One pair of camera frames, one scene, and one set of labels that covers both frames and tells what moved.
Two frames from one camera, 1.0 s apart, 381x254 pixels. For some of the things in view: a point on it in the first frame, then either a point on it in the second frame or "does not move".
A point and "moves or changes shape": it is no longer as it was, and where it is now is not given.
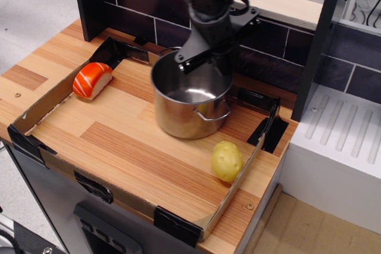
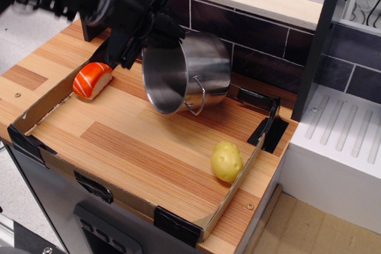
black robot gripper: [210, 37] → [124, 2]
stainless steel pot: [187, 105] moves or changes shape
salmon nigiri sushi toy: [91, 80] does not move
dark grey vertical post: [320, 40] does not move
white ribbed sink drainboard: [342, 127] does not move
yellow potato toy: [227, 161] does not move
